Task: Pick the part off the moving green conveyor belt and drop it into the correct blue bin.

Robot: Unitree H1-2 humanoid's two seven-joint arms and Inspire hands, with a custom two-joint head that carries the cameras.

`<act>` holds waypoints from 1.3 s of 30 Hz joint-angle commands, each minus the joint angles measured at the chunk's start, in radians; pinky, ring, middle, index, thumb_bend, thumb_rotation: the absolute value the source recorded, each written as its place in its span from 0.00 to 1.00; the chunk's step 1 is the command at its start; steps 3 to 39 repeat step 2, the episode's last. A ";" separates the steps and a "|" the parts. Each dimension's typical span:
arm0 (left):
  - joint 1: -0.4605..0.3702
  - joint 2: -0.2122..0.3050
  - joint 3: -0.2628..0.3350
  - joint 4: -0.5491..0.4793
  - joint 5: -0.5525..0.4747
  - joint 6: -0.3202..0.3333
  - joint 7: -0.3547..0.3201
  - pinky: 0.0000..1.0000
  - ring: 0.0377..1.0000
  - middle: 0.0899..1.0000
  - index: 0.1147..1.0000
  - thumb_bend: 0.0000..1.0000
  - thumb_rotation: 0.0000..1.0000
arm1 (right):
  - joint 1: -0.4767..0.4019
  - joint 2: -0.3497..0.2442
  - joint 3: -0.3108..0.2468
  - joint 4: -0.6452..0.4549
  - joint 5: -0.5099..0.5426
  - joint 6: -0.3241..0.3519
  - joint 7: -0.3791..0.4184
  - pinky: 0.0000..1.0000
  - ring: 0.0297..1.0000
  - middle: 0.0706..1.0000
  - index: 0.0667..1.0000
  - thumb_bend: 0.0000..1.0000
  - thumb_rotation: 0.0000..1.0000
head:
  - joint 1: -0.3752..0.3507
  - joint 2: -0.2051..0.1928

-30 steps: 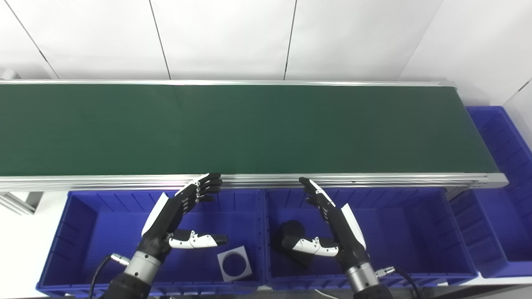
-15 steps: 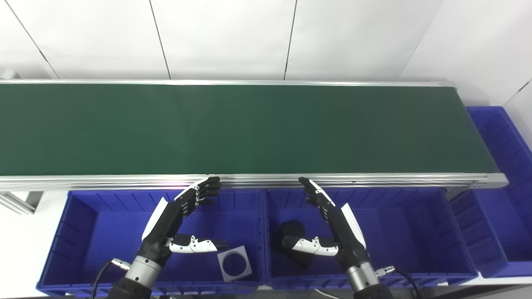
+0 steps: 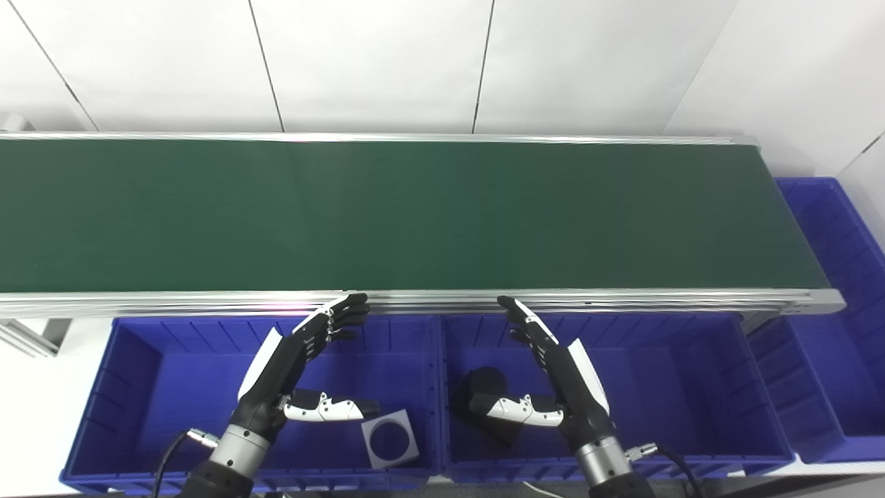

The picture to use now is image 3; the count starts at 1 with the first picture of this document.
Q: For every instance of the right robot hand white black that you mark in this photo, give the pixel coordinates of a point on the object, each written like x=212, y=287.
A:
x=574, y=387

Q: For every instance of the green conveyor belt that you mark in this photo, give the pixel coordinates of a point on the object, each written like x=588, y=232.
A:
x=415, y=214
x=449, y=302

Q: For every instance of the white square part round hole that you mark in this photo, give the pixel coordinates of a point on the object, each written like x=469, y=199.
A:
x=404, y=453

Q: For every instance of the black part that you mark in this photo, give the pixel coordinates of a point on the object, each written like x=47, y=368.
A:
x=484, y=380

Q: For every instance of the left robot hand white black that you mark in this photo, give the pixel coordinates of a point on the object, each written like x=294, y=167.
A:
x=273, y=377

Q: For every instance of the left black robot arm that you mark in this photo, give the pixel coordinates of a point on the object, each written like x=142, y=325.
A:
x=231, y=460

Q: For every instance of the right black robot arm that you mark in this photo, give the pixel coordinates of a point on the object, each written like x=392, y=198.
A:
x=612, y=470

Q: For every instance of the blue plastic bin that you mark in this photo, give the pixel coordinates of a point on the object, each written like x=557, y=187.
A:
x=830, y=263
x=166, y=394
x=691, y=387

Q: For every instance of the grey conveyor motor box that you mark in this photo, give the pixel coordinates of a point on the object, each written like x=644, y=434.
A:
x=14, y=123

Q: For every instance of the aluminium conveyor leg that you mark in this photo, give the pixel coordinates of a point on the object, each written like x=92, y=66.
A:
x=34, y=335

